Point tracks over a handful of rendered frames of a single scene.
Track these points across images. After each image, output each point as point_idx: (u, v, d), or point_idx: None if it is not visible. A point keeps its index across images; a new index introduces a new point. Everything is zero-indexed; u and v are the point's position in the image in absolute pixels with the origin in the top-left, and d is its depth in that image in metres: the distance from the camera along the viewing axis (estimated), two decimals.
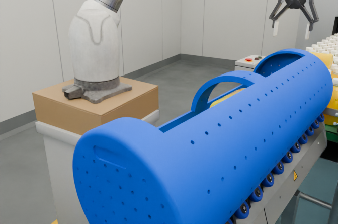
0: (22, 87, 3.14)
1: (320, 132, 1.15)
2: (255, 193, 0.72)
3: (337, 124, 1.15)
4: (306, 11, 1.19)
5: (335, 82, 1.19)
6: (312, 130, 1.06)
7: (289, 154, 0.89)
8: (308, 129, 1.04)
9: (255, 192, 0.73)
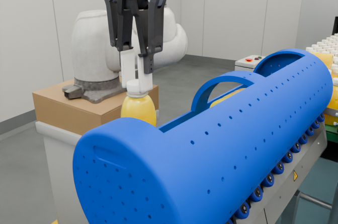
0: (22, 87, 3.14)
1: (320, 132, 1.15)
2: (255, 193, 0.72)
3: (337, 124, 1.15)
4: (142, 25, 0.49)
5: (335, 82, 1.19)
6: (312, 130, 1.06)
7: (289, 154, 0.89)
8: (308, 129, 1.04)
9: (255, 192, 0.73)
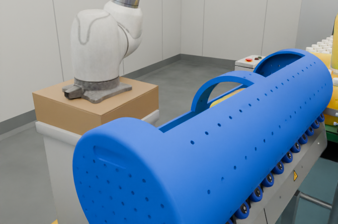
0: (22, 87, 3.14)
1: (320, 132, 1.15)
2: (255, 193, 0.72)
3: (337, 124, 1.15)
4: None
5: (335, 82, 1.19)
6: (312, 130, 1.06)
7: (289, 154, 0.89)
8: (308, 129, 1.04)
9: (255, 192, 0.73)
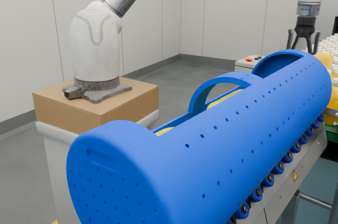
0: (22, 87, 3.14)
1: (320, 132, 1.15)
2: (257, 195, 0.72)
3: (337, 124, 1.15)
4: (310, 44, 1.28)
5: (335, 82, 1.19)
6: (311, 128, 1.06)
7: (289, 155, 0.89)
8: (309, 132, 1.04)
9: (256, 194, 0.73)
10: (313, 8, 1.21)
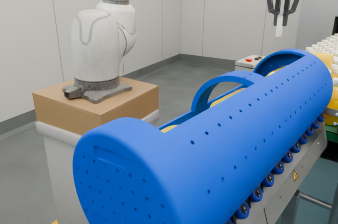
0: (22, 87, 3.14)
1: (320, 132, 1.15)
2: (255, 193, 0.72)
3: (337, 124, 1.15)
4: None
5: (335, 82, 1.19)
6: (312, 130, 1.06)
7: (289, 154, 0.89)
8: (308, 129, 1.04)
9: (255, 192, 0.73)
10: None
